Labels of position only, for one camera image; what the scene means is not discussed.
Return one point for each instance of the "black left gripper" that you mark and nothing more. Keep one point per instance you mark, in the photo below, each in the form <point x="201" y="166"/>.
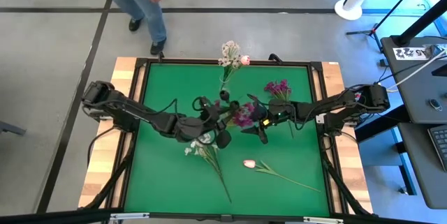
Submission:
<point x="213" y="123"/>

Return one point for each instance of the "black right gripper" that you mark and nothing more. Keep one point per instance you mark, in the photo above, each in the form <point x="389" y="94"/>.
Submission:
<point x="276" y="112"/>

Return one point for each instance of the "purple flower bunch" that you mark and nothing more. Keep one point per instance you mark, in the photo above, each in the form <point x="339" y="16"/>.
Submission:
<point x="242" y="117"/>
<point x="279" y="89"/>

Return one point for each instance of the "dark purple tulip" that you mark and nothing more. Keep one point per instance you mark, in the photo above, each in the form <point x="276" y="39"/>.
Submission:
<point x="224" y="95"/>
<point x="234" y="105"/>

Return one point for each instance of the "white flower bunch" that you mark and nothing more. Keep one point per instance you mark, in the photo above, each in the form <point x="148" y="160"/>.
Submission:
<point x="209" y="156"/>
<point x="230" y="51"/>

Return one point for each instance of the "pink tulip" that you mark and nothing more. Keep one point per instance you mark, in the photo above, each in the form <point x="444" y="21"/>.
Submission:
<point x="245" y="60"/>
<point x="249" y="163"/>

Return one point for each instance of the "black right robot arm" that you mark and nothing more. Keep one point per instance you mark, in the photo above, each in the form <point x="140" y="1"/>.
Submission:
<point x="331" y="107"/>

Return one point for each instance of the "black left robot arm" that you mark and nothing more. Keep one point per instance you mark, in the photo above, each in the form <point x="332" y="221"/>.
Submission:
<point x="139" y="114"/>

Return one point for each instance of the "clear glass vase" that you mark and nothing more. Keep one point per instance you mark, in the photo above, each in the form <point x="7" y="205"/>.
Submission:
<point x="222" y="85"/>

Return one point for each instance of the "green table mat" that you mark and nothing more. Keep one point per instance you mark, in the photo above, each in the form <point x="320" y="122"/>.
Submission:
<point x="167" y="182"/>

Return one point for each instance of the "black tripod stand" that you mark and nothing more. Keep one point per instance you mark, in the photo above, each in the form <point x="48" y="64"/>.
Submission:
<point x="373" y="30"/>

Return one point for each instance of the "black desk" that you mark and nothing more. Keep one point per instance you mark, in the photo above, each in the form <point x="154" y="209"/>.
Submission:
<point x="412" y="84"/>
<point x="422" y="175"/>

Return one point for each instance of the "white paper label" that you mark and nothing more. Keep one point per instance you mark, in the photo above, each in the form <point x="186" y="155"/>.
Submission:
<point x="408" y="53"/>

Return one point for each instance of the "small black key fob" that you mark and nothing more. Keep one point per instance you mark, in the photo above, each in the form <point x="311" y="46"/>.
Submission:
<point x="435" y="104"/>

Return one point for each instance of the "black keyboard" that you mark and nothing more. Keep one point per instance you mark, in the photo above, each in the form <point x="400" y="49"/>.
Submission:
<point x="440" y="143"/>

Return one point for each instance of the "grey chair leg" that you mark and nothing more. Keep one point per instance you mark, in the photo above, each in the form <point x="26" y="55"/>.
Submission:
<point x="12" y="128"/>

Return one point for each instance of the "silver metal bracket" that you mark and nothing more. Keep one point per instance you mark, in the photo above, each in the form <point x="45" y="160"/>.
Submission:
<point x="319" y="118"/>

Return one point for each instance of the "aluminium bracket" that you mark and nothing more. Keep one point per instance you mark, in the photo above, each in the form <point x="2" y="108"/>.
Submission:
<point x="129" y="216"/>
<point x="323" y="220"/>

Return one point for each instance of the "black slanted post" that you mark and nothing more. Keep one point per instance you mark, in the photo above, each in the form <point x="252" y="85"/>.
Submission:
<point x="422" y="21"/>

